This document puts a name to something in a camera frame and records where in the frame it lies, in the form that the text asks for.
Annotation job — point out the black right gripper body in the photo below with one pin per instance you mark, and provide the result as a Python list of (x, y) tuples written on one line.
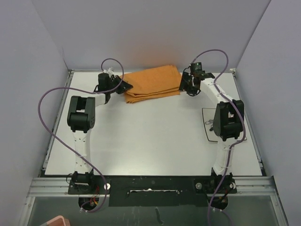
[(192, 89)]

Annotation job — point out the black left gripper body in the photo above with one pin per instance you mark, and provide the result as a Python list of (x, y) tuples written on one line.
[(114, 82)]

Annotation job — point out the orange cloth napkin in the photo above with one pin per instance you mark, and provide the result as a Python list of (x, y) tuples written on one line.
[(152, 83)]

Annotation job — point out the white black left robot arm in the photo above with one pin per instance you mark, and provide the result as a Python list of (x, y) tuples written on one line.
[(81, 116)]

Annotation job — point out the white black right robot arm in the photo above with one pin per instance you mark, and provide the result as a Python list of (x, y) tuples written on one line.
[(218, 96)]

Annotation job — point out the white square plate black rim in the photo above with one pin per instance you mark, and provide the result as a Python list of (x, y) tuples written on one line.
[(226, 123)]

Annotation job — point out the silver table knife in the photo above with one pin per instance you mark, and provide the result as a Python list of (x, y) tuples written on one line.
[(209, 122)]

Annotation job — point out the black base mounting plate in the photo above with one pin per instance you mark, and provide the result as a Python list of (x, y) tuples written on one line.
[(154, 191)]

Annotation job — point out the pink plastic bin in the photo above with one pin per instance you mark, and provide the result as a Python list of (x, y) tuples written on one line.
[(57, 221)]

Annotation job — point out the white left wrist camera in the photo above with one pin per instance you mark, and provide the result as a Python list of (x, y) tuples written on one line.
[(110, 70)]

